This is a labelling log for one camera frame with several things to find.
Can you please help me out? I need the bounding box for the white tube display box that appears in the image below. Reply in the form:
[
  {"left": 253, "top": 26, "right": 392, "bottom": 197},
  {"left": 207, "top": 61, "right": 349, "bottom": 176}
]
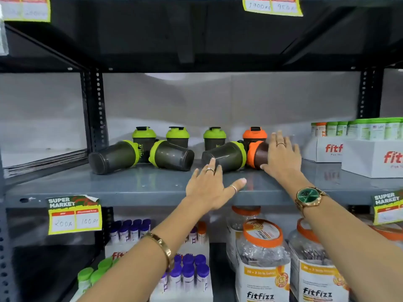
[
  {"left": 105, "top": 238, "right": 148, "bottom": 259},
  {"left": 150, "top": 240, "right": 214, "bottom": 302}
]

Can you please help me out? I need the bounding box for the cluster of purple-capped tubes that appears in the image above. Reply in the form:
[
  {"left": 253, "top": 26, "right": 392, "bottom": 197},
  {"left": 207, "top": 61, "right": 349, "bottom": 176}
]
[{"left": 157, "top": 253, "right": 211, "bottom": 294}]

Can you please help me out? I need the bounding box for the person's right hand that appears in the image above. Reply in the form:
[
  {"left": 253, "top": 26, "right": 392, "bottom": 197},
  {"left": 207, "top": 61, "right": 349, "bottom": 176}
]
[{"left": 260, "top": 131, "right": 303, "bottom": 187}]

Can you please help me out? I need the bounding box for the row of purple-capped tubes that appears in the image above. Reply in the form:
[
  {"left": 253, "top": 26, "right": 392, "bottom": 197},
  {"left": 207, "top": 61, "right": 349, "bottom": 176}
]
[{"left": 109, "top": 218, "right": 152, "bottom": 245}]

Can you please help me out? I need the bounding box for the person's right forearm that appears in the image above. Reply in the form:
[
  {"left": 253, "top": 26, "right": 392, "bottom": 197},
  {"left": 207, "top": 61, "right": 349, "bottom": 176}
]
[{"left": 282, "top": 176, "right": 403, "bottom": 302}]

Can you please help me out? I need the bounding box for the gold watch with green dial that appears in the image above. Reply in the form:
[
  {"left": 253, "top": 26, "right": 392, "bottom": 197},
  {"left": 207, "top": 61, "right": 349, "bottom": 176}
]
[{"left": 294, "top": 187, "right": 328, "bottom": 217}]

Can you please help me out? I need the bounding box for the clear jar orange lid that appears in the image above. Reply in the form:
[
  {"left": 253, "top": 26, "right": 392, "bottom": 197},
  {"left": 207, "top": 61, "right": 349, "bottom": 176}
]
[
  {"left": 287, "top": 218, "right": 351, "bottom": 302},
  {"left": 359, "top": 214, "right": 403, "bottom": 246},
  {"left": 226, "top": 206, "right": 264, "bottom": 271},
  {"left": 235, "top": 219, "right": 291, "bottom": 302}
]

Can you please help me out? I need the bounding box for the group of light-green-capped tubes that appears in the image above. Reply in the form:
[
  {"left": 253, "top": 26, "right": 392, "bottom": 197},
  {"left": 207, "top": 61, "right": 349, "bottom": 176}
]
[{"left": 76, "top": 256, "right": 121, "bottom": 297}]

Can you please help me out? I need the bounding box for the gold bracelet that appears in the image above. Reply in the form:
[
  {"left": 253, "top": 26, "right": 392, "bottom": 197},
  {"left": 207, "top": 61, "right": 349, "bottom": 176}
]
[{"left": 143, "top": 232, "right": 174, "bottom": 270}]

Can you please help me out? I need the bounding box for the dark grey metal shelf rack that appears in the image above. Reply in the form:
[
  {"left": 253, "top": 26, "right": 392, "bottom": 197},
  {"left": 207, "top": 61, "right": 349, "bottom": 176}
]
[{"left": 0, "top": 0, "right": 403, "bottom": 302}]

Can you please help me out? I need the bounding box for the white display carton red print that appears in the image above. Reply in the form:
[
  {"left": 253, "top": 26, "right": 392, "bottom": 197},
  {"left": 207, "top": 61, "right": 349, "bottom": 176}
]
[
  {"left": 304, "top": 135, "right": 344, "bottom": 163},
  {"left": 341, "top": 139, "right": 403, "bottom": 179}
]

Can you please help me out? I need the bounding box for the person's left hand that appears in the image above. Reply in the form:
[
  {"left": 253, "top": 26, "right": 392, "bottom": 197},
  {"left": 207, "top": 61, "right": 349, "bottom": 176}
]
[{"left": 185, "top": 158, "right": 247, "bottom": 214}]

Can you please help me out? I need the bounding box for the green-lid shaker bottle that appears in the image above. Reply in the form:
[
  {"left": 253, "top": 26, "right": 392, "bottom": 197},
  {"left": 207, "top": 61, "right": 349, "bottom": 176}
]
[
  {"left": 201, "top": 141, "right": 247, "bottom": 173},
  {"left": 132, "top": 126, "right": 157, "bottom": 163},
  {"left": 148, "top": 140, "right": 195, "bottom": 172},
  {"left": 166, "top": 126, "right": 191, "bottom": 149},
  {"left": 203, "top": 126, "right": 227, "bottom": 151},
  {"left": 88, "top": 140, "right": 141, "bottom": 175}
]

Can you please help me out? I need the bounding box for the stack of flat grey sheets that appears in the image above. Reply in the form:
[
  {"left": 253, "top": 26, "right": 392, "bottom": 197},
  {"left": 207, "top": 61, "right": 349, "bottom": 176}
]
[{"left": 3, "top": 149, "right": 89, "bottom": 178}]

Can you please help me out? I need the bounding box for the person's left forearm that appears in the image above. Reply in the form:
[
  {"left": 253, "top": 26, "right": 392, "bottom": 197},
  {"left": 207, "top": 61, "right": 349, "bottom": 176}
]
[{"left": 76, "top": 198, "right": 212, "bottom": 302}]

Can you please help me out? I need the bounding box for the orange-lid shaker bottle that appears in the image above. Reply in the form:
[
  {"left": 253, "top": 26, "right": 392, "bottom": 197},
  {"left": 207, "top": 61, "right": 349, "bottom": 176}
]
[
  {"left": 246, "top": 140, "right": 270, "bottom": 170},
  {"left": 242, "top": 126, "right": 268, "bottom": 152}
]

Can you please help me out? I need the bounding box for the orange-capped tube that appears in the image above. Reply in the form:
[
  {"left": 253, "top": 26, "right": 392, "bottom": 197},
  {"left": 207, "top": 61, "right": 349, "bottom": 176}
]
[{"left": 197, "top": 221, "right": 208, "bottom": 246}]

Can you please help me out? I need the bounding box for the yellow price tag green header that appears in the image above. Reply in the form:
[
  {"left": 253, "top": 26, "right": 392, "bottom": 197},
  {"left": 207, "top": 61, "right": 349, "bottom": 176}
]
[
  {"left": 371, "top": 189, "right": 403, "bottom": 226},
  {"left": 46, "top": 194, "right": 103, "bottom": 236}
]

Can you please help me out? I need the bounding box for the row of green-capped tubes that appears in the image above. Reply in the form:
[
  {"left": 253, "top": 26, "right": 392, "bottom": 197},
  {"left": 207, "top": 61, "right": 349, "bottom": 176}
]
[{"left": 310, "top": 117, "right": 403, "bottom": 141}]

